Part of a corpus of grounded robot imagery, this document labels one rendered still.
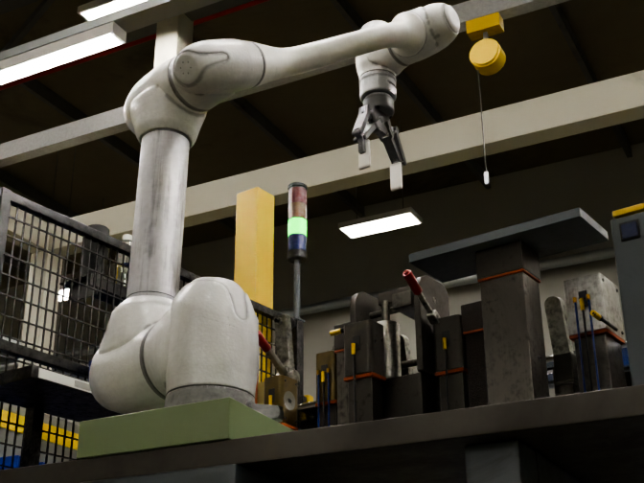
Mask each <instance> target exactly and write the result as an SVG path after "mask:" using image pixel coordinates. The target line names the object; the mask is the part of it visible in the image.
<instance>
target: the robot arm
mask: <svg viewBox="0 0 644 483"><path fill-rule="evenodd" d="M459 29H460V21H459V18H458V15H457V13H456V11H455V10H454V9H453V8H452V7H451V6H449V5H447V4H445V3H435V4H429V5H427V6H424V7H419V8H417V9H414V10H411V11H406V12H402V13H400V14H398V15H397V16H395V18H394V19H393V20H392V22H390V23H386V22H384V21H381V20H373V21H370V22H368V23H366V24H365V25H363V26H362V28H361V29H360V30H359V31H355V32H351V33H347V34H341V35H337V36H334V37H330V38H326V39H322V40H318V41H314V42H311V43H307V44H303V45H299V46H294V47H287V48H277V47H271V46H267V45H263V44H260V43H256V42H253V41H245V40H239V39H233V38H231V39H210V40H203V41H199V42H196V43H193V44H191V45H189V46H187V47H186V48H184V49H183V50H182V51H180V52H179V53H178V55H177V56H175V57H173V58H171V59H168V60H166V61H164V62H163V63H161V64H159V65H158V66H156V67H155V68H154V69H152V70H151V71H150V72H148V73H147V74H146V75H145V76H143V77H142V78H141V79H140V80H139V81H138V82H137V83H136V84H135V85H134V86H133V88H132V89H131V91H130V92H129V94H128V96H127V98H126V103H125V107H124V116H125V120H126V124H127V126H128V128H129V129H130V130H131V131H132V132H133V133H134V134H135V135H136V138H137V140H138V141H139V143H140V145H141V153H140V163H139V172H138V183H137V193H136V202H135V213H134V222H133V232H132V242H131V252H130V262H129V272H128V282H127V292H126V300H125V301H123V302H122V303H121V304H120V305H119V306H118V307H116V308H115V309H114V311H113V312H112V313H111V316H110V319H109V322H108V325H107V328H106V331H105V334H104V336H103V340H102V343H101V345H100V348H99V350H98V351H97V352H96V354H95V355H94V356H93V359H92V362H91V366H90V371H89V386H90V390H91V392H92V395H93V396H94V398H95V400H96V401H97V402H98V403H99V404H100V405H101V406H103V407H104V408H106V409H108V410H111V411H114V412H117V413H120V414H129V413H135V412H141V411H147V410H153V409H158V408H164V407H170V406H176V405H181V404H188V403H199V402H205V401H210V400H216V399H222V398H228V397H230V398H232V399H234V400H236V401H238V402H240V403H243V404H244V405H246V406H248V407H250V408H252V409H254V410H256V411H258V412H260V413H262V414H264V415H266V416H267V417H268V418H270V419H272V420H274V421H276V422H278V423H279V422H282V420H283V419H284V411H283V410H282V408H283V407H282V406H280V405H271V404H257V403H255V393H256V385H257V378H258V362H259V336H258V324H257V318H256V315H255V312H254V309H253V306H252V304H251V301H250V299H249V297H248V295H247V294H246V293H245V292H244V291H243V290H242V288H241V287H240V286H239V285H238V284H237V283H235V282H233V281H231V280H228V279H224V278H220V277H201V278H197V279H195V280H193V281H192V282H191V283H189V284H187V285H185V286H184V287H183V288H182V289H181V290H180V291H179V282H180V268H181V255H182V243H183V229H184V216H185V203H186V190H187V176H188V163H189V150H190V148H191V147H192V146H193V145H194V144H195V142H196V139H197V136H198V134H199V131H200V129H201V127H202V124H203V122H204V120H205V118H206V114H207V111H208V110H210V109H211V108H213V107H214V106H216V105H218V104H220V103H221V102H223V101H224V100H226V99H228V98H230V97H231V96H233V95H234V94H235V93H236V92H239V91H242V90H245V89H250V88H254V87H257V86H260V85H262V84H265V83H268V82H271V81H276V80H279V79H283V78H287V77H291V76H295V75H299V74H303V73H307V72H309V71H313V70H316V69H319V68H322V67H326V66H329V65H332V64H335V63H338V62H341V61H344V60H347V59H350V58H356V71H357V74H358V77H359V98H360V100H361V102H362V103H363V106H362V107H360V108H359V110H358V116H357V119H356V123H355V125H354V128H353V131H352V135H353V136H355V137H356V138H354V142H355V143H358V169H359V170H364V169H366V168H369V167H371V151H370V140H369V139H367V138H368V137H369V136H370V135H371V134H372V132H373V133H375V134H377V135H378V137H379V139H380V141H381V142H383V144H384V146H385V149H386V151H387V154H388V156H389V159H390V161H391V164H392V165H390V185H391V191H392V192H394V191H397V190H399V189H402V188H403V175H402V166H405V165H406V164H407V163H406V160H405V156H404V152H403V146H402V143H401V139H400V136H399V129H398V127H397V126H394V127H392V126H391V122H390V119H391V117H392V116H393V115H394V101H395V100H396V98H397V88H396V83H397V80H396V76H398V75H399V73H400V72H401V71H402V70H403V69H404V68H406V67H407V66H408V65H410V64H412V63H414V62H417V61H421V60H423V59H425V58H429V57H431V56H432V55H434V54H436V53H438V52H440V51H441V50H443V49H445V48H446V47H447V46H449V45H450V43H451V42H452V41H453V40H454V39H455V38H456V37H457V35H458V33H459ZM367 121H368V122H367ZM385 135H388V136H386V137H383V136H385ZM366 139H367V140H366Z"/></svg>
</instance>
